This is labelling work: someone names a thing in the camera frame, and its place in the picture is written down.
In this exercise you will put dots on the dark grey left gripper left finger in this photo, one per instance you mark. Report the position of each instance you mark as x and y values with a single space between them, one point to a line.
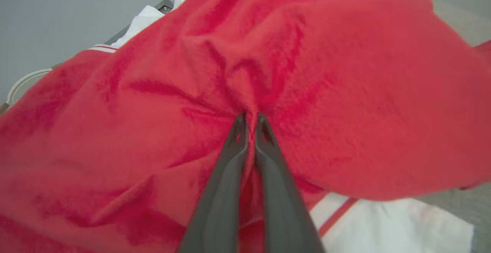
222 191

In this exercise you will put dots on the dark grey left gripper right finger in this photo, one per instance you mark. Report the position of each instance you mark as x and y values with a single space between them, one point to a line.
282 207

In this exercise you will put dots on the red garment with white stripes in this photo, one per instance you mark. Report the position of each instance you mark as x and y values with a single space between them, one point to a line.
345 92

